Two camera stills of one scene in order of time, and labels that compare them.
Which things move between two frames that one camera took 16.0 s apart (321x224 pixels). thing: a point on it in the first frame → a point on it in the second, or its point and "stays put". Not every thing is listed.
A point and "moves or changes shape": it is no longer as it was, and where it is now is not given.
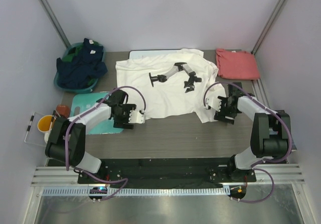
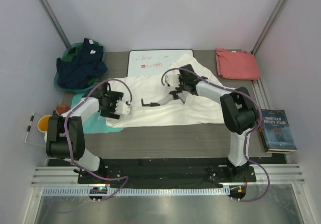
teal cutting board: x=81 y=102 stays put
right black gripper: x=220 y=116 → x=180 y=80
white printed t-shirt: x=170 y=84 moves or changes shape
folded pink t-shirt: x=236 y=65 stays put
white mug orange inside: x=44 y=124 stays put
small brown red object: x=63 y=109 stays put
